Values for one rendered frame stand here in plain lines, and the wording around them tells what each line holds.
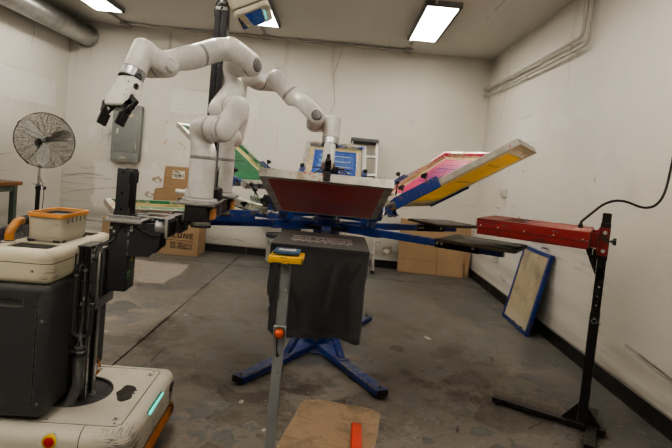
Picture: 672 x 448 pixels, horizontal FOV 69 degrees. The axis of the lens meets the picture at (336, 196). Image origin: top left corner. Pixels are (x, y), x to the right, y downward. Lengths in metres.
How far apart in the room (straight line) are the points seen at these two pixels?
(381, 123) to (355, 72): 0.78
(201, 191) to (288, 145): 5.07
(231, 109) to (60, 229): 0.84
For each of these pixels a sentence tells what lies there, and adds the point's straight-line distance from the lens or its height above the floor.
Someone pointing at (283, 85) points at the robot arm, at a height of 1.64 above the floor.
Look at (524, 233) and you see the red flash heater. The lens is 2.84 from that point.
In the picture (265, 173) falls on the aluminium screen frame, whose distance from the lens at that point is 2.12.
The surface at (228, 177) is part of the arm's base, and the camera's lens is 2.26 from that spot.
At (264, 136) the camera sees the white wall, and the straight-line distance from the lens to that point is 6.89.
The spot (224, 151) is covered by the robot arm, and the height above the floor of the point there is 1.33.
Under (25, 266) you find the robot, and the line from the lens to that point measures 2.07.
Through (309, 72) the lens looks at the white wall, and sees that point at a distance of 6.94.
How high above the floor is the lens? 1.30
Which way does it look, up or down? 3 degrees down
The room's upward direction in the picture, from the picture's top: 5 degrees clockwise
